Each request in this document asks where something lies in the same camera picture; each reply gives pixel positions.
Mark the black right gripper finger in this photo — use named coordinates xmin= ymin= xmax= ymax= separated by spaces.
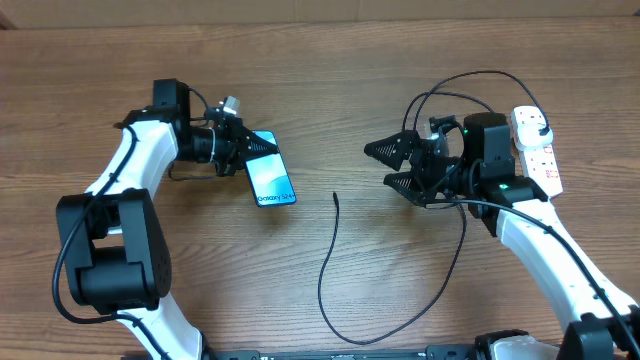
xmin=383 ymin=171 xmax=425 ymax=205
xmin=364 ymin=130 xmax=420 ymax=171

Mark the blue smartphone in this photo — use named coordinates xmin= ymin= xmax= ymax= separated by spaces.
xmin=246 ymin=153 xmax=297 ymax=207

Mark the black charger cable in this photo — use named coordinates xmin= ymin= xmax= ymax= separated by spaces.
xmin=317 ymin=69 xmax=553 ymax=347

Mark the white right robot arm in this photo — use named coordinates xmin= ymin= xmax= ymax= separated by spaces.
xmin=364 ymin=112 xmax=639 ymax=359

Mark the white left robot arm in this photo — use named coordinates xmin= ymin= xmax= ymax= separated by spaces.
xmin=51 ymin=78 xmax=279 ymax=359

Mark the white charger adapter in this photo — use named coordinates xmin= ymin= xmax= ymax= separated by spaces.
xmin=513 ymin=122 xmax=554 ymax=151

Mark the white power strip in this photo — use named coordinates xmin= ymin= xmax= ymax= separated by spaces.
xmin=510 ymin=106 xmax=563 ymax=198

